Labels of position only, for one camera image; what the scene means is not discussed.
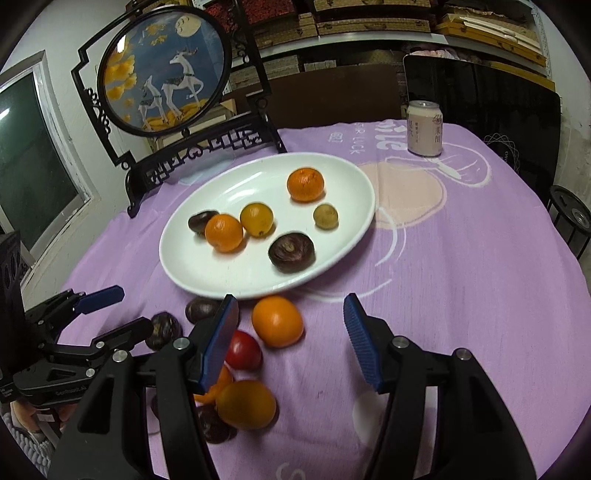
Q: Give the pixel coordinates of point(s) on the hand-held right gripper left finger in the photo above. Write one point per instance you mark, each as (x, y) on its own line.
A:
(218, 344)

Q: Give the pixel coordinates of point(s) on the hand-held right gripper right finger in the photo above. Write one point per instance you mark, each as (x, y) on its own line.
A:
(362, 346)

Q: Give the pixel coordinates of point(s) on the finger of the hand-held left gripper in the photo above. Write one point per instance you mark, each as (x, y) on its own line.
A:
(127, 333)
(101, 297)

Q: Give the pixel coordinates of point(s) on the smooth orange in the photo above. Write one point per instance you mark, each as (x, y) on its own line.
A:
(277, 321)
(246, 405)

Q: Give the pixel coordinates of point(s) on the white oval plate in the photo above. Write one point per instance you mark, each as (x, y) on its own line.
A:
(258, 180)

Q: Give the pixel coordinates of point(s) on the person's left forearm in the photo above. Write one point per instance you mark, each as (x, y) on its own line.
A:
(23, 443)

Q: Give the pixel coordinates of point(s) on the red tomato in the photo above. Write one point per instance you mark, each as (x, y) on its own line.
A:
(244, 350)

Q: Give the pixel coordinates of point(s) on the purple printed tablecloth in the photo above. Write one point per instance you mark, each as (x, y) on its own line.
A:
(461, 300)

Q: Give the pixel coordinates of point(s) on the small orange mandarin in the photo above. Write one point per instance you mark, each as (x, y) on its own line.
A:
(224, 233)

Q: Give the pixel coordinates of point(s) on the large dark water chestnut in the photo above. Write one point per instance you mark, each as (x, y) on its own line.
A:
(292, 253)

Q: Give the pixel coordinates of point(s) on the yellow-orange citrus fruit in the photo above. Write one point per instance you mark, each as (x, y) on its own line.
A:
(256, 219)

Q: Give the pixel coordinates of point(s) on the small yellow-brown fruit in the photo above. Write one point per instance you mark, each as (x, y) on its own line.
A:
(325, 216)

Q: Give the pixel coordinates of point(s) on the white framed window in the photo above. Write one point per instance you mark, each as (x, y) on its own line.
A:
(27, 161)

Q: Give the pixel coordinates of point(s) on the bumpy orange mandarin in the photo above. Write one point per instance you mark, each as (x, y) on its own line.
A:
(304, 184)

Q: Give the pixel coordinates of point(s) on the pale pink drink can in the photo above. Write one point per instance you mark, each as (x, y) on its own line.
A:
(424, 131)

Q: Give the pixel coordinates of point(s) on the black round stool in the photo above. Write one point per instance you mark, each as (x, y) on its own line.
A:
(570, 217)

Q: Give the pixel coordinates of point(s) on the stack of woven boxes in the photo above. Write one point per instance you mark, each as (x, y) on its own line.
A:
(360, 18)

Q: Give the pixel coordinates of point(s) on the round deer screen black frame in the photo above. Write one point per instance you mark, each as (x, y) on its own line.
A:
(161, 78)

